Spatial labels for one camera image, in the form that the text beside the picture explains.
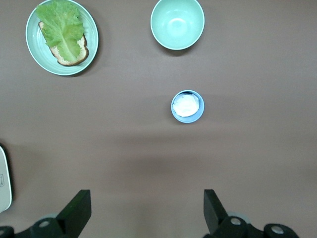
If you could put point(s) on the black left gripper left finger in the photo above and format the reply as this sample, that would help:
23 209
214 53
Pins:
74 213

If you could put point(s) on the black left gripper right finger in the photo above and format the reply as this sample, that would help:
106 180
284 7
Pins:
214 213

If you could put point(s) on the blue cup with paper wad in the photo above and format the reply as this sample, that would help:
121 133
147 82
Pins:
188 119

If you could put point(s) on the cream toaster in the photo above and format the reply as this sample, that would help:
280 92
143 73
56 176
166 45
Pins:
4 178

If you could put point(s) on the brown table cover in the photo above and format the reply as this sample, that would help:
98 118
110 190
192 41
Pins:
148 161

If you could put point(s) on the white crumpled paper wad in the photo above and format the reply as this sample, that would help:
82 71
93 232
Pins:
185 105

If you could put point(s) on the bread slice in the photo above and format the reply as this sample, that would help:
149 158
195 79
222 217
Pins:
83 55

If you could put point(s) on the mint green plate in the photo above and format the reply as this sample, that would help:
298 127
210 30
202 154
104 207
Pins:
37 49

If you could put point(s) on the green lettuce leaf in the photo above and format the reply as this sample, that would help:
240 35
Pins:
64 29

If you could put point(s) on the mint green bowl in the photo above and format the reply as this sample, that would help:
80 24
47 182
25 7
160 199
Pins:
177 24

